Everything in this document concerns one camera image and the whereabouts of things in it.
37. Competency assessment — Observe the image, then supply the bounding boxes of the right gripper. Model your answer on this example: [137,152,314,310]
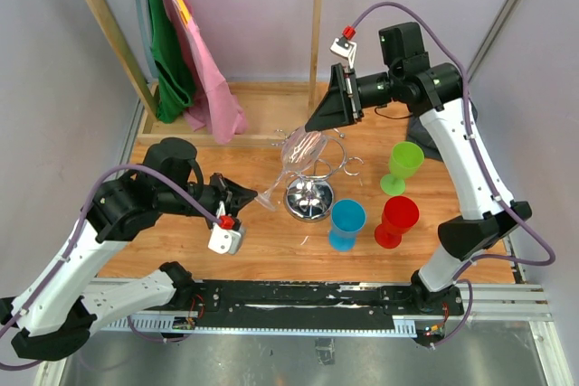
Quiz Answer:
[305,63,402,133]

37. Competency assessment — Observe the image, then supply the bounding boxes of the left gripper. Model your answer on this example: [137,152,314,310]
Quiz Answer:
[157,172,258,231]

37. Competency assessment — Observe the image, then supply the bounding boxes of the clear wine glass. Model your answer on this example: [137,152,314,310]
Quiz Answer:
[256,126,327,211]

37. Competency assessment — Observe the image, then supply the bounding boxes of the green wine glass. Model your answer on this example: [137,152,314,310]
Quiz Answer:
[380,141,424,196]

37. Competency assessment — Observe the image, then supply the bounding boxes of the blue wine glass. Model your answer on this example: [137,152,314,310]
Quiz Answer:
[328,199,366,251]

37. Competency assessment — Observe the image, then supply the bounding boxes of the red wine glass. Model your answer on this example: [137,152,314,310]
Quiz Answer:
[374,195,420,249]

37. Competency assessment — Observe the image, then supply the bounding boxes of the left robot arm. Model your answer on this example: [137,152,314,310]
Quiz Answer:
[1,137,258,368]

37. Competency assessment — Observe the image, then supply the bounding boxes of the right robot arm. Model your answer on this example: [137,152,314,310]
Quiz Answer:
[305,22,532,314]

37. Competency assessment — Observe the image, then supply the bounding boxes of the wooden clothes rack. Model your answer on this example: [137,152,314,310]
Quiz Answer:
[85,0,322,147]

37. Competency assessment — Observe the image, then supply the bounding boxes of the chrome wine glass rack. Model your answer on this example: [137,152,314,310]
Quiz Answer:
[283,132,364,223]

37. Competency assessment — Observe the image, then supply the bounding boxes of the grey folded cloth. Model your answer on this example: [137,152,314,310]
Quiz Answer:
[405,100,478,165]

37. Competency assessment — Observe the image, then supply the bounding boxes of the pink garment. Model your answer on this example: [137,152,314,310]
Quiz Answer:
[163,0,248,145]

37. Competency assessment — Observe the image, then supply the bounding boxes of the green garment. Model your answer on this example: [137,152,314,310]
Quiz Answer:
[147,0,196,123]

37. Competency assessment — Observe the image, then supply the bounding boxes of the grey-blue hanger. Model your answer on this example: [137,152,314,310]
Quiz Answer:
[135,0,158,80]

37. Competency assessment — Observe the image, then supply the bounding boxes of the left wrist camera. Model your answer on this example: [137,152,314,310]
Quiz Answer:
[208,215,245,255]

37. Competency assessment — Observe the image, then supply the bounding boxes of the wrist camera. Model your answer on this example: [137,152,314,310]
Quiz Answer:
[329,26,357,70]
[208,215,245,255]

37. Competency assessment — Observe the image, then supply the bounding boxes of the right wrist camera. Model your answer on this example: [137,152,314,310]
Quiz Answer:
[329,26,357,70]

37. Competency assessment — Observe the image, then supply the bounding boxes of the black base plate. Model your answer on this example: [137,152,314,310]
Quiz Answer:
[139,279,466,328]

